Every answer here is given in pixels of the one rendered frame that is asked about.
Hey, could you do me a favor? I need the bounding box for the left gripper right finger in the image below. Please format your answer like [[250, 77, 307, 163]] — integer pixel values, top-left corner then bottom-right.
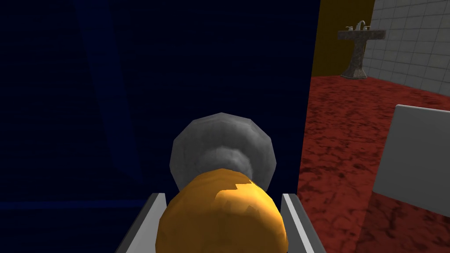
[[281, 193, 327, 253]]

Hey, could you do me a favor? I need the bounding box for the grey pedestal sink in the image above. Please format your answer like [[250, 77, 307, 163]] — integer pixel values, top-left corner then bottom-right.
[[337, 20, 387, 80]]

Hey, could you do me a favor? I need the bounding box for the white box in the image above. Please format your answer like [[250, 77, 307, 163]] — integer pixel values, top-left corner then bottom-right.
[[372, 104, 450, 218]]

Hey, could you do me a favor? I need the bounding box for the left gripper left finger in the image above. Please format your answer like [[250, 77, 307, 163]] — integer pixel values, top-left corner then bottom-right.
[[115, 192, 167, 253]]

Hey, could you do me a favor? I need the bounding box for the dark blue door leaf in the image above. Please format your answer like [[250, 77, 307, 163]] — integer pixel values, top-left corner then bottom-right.
[[0, 0, 321, 253]]

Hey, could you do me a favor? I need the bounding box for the yellow and grey door knob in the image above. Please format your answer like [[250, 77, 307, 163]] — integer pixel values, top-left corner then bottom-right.
[[155, 112, 290, 253]]

